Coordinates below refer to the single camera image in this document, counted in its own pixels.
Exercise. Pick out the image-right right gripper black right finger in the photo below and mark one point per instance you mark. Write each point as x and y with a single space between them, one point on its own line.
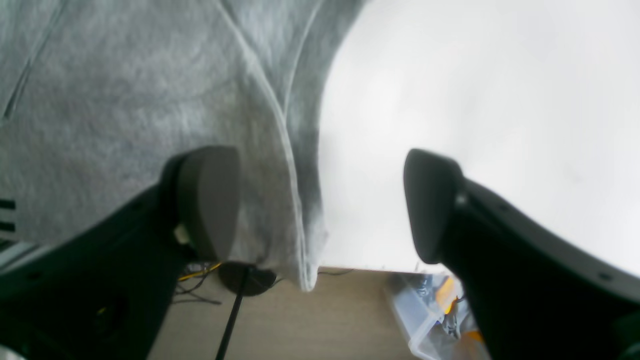
534 295

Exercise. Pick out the black tripod stand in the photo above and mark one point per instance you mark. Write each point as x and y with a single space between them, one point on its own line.
243 280

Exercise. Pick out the grey T-shirt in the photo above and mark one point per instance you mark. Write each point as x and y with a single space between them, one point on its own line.
97 95

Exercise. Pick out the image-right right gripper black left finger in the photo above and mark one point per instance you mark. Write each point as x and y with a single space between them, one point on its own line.
104 294

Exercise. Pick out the clear plastic box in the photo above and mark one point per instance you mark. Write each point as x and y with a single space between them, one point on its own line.
435 317

